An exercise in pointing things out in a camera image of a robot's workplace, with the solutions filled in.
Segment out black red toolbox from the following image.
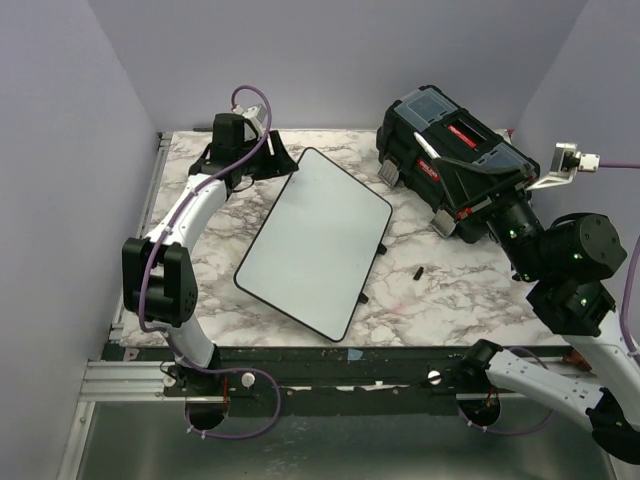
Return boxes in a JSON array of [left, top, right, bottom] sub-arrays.
[[376, 85, 540, 244]]

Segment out aluminium side rail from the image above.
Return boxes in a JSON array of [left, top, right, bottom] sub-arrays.
[[108, 131, 173, 345]]

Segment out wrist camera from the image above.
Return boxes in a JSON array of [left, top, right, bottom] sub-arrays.
[[232, 104, 267, 135], [527, 143, 600, 191]]

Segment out black marker cap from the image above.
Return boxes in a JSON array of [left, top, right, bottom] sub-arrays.
[[413, 267, 424, 281]]

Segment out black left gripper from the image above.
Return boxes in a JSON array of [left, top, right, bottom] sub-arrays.
[[235, 130, 298, 181]]

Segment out white whiteboard black frame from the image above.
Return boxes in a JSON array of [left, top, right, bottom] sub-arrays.
[[234, 148, 393, 342]]

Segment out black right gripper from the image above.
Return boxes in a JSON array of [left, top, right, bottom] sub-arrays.
[[430, 155, 549, 279]]

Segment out blue tape piece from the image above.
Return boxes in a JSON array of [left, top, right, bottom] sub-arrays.
[[347, 348, 364, 362]]

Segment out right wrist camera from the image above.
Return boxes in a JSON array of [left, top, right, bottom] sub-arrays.
[[527, 143, 600, 191]]

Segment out white whiteboard marker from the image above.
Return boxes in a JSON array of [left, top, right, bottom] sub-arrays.
[[414, 132, 441, 159]]

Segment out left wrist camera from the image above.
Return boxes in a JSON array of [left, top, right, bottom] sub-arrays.
[[232, 104, 267, 135]]

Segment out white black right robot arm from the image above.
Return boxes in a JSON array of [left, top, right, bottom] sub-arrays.
[[432, 157, 639, 464]]

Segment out black mounting base bar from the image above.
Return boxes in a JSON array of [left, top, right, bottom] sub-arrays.
[[99, 344, 571, 416]]

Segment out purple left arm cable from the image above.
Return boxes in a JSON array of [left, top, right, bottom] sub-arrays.
[[137, 85, 281, 441]]

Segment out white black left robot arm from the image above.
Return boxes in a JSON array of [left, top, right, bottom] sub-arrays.
[[122, 106, 298, 395]]

